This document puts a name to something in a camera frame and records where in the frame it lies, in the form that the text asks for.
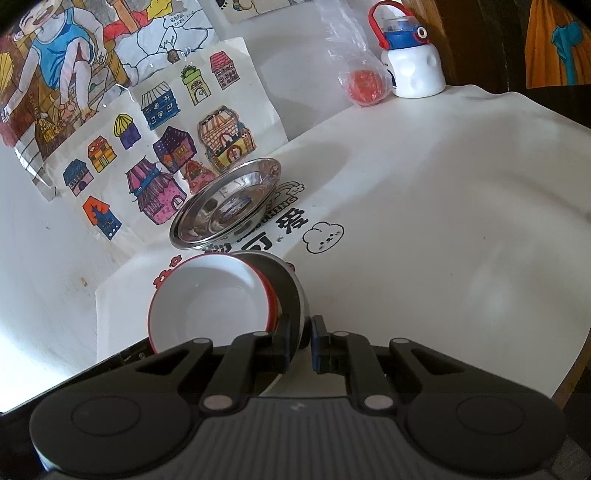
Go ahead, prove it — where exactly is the colourful houses drawing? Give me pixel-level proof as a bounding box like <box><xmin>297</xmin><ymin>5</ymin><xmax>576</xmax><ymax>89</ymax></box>
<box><xmin>34</xmin><ymin>37</ymin><xmax>289</xmax><ymax>254</ymax></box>

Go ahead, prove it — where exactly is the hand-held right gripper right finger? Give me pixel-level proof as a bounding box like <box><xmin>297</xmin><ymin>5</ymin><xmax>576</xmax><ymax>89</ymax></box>
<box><xmin>311</xmin><ymin>315</ymin><xmax>481</xmax><ymax>412</ymax></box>

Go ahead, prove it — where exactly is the steel plate with blue sticker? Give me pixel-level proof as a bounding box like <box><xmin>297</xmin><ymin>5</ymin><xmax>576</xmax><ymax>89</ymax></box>
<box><xmin>170</xmin><ymin>157</ymin><xmax>282</xmax><ymax>243</ymax></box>

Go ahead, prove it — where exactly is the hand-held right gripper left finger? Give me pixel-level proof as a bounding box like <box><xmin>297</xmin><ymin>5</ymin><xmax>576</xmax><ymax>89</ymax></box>
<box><xmin>111</xmin><ymin>316</ymin><xmax>294</xmax><ymax>412</ymax></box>

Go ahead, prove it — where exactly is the orange hanging cloth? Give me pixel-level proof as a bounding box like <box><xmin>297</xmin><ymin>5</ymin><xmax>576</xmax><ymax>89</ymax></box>
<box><xmin>524</xmin><ymin>0</ymin><xmax>591</xmax><ymax>88</ymax></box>

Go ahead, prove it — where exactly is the white printed tablecloth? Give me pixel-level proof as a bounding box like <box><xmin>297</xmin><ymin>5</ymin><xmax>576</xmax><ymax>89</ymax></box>
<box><xmin>95</xmin><ymin>85</ymin><xmax>591</xmax><ymax>402</ymax></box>

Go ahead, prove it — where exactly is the steel bowl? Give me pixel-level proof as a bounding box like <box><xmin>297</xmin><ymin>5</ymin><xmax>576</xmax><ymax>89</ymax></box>
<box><xmin>231</xmin><ymin>251</ymin><xmax>311</xmax><ymax>398</ymax></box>

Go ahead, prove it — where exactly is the clear plastic bag red item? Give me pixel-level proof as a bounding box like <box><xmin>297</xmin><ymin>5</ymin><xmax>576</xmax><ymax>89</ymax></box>
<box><xmin>314</xmin><ymin>0</ymin><xmax>393</xmax><ymax>109</ymax></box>

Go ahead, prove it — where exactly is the white bottle blue red lid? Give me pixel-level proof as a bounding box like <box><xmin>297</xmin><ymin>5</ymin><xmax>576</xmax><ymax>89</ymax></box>
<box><xmin>368</xmin><ymin>0</ymin><xmax>446</xmax><ymax>99</ymax></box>

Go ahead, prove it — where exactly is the child with fan drawing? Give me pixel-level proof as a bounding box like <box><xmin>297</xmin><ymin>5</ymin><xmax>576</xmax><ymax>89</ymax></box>
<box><xmin>0</xmin><ymin>0</ymin><xmax>218</xmax><ymax>153</ymax></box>

